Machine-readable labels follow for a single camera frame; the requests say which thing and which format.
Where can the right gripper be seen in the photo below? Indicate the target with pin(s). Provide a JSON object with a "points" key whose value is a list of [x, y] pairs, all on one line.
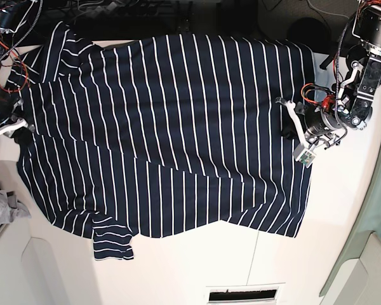
{"points": [[13, 124]]}

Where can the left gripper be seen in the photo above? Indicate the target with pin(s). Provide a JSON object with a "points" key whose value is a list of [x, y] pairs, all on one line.
{"points": [[310, 123]]}

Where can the navy white striped t-shirt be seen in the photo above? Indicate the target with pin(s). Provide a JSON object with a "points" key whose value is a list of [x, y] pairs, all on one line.
{"points": [[163, 135]]}

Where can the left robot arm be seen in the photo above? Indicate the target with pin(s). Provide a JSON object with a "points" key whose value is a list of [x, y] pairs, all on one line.
{"points": [[355, 93]]}

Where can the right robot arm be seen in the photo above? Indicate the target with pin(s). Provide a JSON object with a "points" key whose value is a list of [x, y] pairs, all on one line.
{"points": [[17, 20]]}

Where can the grey clothes pile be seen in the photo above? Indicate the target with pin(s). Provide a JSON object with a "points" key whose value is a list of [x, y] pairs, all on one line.
{"points": [[11, 208]]}

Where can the white slotted vent box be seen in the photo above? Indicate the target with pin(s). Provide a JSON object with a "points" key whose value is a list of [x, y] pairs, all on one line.
{"points": [[244, 294]]}

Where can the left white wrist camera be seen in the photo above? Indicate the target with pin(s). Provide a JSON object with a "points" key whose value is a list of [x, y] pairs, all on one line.
{"points": [[305, 155]]}

